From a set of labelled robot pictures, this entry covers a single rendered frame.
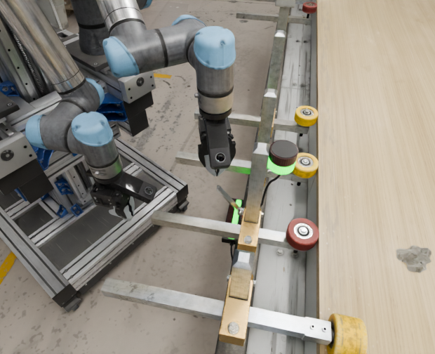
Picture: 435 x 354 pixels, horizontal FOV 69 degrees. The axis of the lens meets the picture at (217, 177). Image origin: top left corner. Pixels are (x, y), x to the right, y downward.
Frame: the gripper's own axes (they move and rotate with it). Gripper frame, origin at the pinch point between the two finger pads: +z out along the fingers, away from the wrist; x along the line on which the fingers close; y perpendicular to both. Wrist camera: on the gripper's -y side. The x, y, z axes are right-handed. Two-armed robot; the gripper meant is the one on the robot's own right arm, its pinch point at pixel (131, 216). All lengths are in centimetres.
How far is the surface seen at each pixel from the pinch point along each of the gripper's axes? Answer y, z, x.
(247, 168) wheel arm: -30.7, -2.8, -23.6
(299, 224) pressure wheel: -47.1, -7.8, -1.9
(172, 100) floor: 48, 83, -170
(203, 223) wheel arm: -21.7, -3.4, 0.2
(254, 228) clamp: -35.7, -4.4, -0.5
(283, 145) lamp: -39, -31, -5
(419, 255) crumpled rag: -75, -9, 2
